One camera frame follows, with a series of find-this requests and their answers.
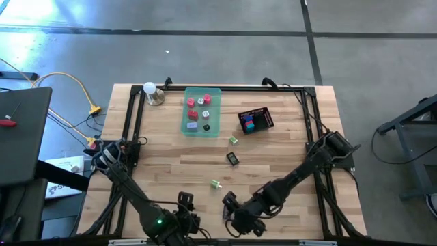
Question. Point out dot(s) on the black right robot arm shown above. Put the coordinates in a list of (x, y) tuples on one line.
[(300, 174)]

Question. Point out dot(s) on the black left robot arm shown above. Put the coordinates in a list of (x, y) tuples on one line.
[(129, 191)]

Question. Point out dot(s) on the black low furniture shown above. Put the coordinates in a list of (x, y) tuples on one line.
[(20, 205)]

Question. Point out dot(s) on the green translucent plastic tray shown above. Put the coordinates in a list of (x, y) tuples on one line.
[(213, 119)]

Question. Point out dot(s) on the red cube charger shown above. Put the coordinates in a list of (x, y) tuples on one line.
[(193, 115)]

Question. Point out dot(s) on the blue framed display module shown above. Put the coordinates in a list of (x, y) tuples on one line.
[(248, 118)]

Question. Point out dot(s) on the grey metal bracket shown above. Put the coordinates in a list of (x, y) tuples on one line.
[(317, 243), (127, 242)]

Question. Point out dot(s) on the small black cube charger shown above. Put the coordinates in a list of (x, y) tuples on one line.
[(206, 127)]

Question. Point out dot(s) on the black display meter module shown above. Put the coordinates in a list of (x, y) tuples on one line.
[(232, 159)]

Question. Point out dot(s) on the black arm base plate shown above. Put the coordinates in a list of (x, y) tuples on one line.
[(346, 164), (134, 160)]

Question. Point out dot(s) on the black mesh basket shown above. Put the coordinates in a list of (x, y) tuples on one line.
[(269, 116)]

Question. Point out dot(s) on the pink cube charger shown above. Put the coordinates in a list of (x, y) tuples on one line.
[(207, 99), (190, 102)]

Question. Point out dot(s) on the white light bulb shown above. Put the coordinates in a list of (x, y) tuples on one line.
[(155, 97)]

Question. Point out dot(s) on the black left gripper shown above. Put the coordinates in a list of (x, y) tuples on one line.
[(186, 222)]

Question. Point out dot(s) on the black flat floor bar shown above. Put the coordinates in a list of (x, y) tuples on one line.
[(17, 76)]

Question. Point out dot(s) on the person's shoe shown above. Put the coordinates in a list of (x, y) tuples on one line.
[(433, 205)]

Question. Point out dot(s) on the white cardboard box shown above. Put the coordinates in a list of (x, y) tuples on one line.
[(63, 162)]

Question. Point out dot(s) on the black metal table frame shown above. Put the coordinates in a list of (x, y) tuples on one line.
[(239, 88)]

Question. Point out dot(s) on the black metal cart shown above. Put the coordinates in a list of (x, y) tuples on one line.
[(406, 147)]

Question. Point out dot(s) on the black desk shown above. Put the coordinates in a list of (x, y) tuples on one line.
[(24, 147)]

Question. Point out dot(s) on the green white cube charger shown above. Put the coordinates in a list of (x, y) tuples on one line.
[(233, 140), (214, 184)]

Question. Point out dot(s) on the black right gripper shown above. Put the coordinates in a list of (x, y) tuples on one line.
[(246, 218)]

